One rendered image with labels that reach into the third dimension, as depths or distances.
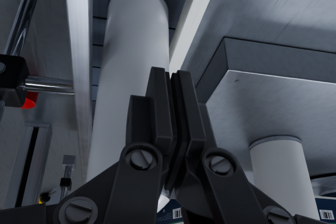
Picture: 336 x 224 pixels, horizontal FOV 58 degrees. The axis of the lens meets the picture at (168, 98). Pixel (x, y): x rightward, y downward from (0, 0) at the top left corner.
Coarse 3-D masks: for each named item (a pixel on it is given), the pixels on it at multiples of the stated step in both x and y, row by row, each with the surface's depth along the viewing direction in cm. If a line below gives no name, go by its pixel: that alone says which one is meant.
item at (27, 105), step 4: (28, 92) 44; (32, 92) 44; (36, 92) 45; (28, 96) 43; (32, 96) 44; (36, 96) 45; (28, 100) 43; (32, 100) 44; (36, 100) 45; (24, 104) 44; (28, 104) 44; (32, 104) 44; (24, 108) 45; (28, 108) 45
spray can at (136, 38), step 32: (128, 0) 23; (160, 0) 24; (128, 32) 21; (160, 32) 23; (128, 64) 20; (160, 64) 21; (96, 96) 21; (128, 96) 19; (96, 128) 19; (96, 160) 17
